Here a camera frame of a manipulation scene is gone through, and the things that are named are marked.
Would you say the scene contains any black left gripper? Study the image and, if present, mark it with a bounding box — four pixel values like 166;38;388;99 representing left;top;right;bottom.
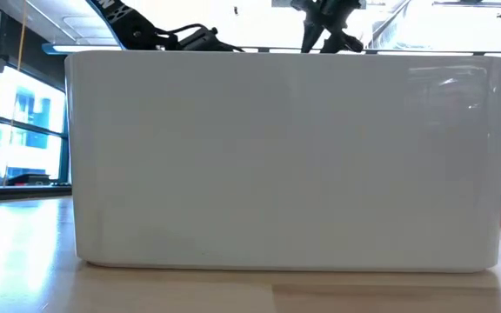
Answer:
178;26;245;53

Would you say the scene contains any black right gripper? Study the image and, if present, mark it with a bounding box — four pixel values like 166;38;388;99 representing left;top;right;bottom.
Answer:
291;0;364;54

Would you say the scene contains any long ceiling light fixture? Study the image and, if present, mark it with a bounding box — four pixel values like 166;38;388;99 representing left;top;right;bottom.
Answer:
41;42;124;56

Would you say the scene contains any white plastic bin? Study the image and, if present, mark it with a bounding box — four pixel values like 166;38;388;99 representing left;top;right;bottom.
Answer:
63;50;501;274

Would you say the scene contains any dark low box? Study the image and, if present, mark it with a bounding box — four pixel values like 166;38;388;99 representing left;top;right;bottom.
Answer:
6;173;52;187

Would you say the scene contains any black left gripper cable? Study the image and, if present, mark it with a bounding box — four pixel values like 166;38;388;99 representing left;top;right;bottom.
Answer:
154;22;219;40

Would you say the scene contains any thin yellow cord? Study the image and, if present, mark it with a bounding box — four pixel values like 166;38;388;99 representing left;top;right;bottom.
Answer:
18;0;29;58

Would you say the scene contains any dark window frame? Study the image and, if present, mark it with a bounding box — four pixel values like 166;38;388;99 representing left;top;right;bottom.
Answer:
0;43;72;188

